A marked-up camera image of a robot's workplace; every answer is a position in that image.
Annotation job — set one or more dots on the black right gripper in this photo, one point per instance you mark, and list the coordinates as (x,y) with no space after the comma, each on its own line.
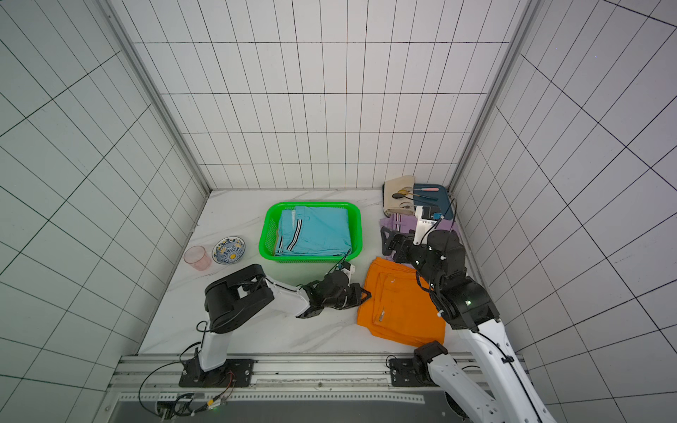
(401,245)

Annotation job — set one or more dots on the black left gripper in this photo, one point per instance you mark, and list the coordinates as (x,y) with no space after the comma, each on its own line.
(355,291)

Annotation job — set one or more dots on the purple pants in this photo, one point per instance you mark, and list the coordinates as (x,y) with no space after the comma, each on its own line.
(406,224)

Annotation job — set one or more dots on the orange pants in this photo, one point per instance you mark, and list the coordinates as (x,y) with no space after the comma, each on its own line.
(399,310)

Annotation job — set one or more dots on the teal pants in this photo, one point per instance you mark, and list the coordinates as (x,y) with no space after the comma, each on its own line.
(305,231)

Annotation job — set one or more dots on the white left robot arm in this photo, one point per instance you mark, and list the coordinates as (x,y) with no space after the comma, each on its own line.
(235,299)

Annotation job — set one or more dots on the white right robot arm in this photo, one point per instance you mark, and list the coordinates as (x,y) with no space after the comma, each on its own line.
(466,306)

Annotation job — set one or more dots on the green plastic basket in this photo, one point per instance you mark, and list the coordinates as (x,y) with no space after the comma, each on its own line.
(266,246)

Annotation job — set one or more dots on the dark metal spoon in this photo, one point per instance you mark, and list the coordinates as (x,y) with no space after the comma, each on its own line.
(422,199)

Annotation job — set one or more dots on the dark teal tray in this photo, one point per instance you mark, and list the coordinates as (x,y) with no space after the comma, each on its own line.
(443,203)

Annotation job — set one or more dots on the blue patterned ceramic plate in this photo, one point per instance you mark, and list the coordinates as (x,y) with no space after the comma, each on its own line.
(229,250)

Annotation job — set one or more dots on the pink plastic cup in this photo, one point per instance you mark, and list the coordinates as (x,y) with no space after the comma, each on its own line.
(197,258)

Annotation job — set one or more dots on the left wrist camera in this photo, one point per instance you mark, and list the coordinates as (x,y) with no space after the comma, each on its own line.
(347,268)

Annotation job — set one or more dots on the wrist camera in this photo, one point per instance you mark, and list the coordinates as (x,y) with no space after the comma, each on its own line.
(347,268)
(429,219)

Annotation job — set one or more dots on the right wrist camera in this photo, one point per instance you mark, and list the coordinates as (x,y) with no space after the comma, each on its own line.
(429,219)

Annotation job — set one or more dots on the green handled gold spoon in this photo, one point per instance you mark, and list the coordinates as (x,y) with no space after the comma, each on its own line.
(413,193)

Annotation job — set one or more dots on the pink handled spoon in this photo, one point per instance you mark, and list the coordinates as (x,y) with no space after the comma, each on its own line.
(424,189)

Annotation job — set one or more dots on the aluminium mounting rail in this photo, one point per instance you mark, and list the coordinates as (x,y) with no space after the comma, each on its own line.
(158,379)

